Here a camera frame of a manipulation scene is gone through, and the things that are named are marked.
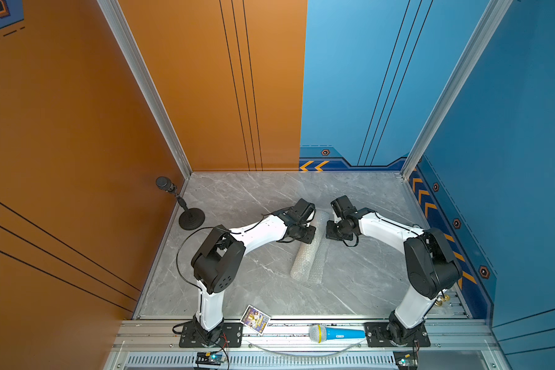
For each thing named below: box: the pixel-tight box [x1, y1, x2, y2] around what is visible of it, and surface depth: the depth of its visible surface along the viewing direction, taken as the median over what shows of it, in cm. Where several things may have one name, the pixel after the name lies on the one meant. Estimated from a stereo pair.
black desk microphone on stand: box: [155, 175, 206, 231], surface depth 102 cm
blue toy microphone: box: [309, 324, 367, 344], surface depth 73 cm
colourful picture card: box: [239, 304, 272, 336], surface depth 77 cm
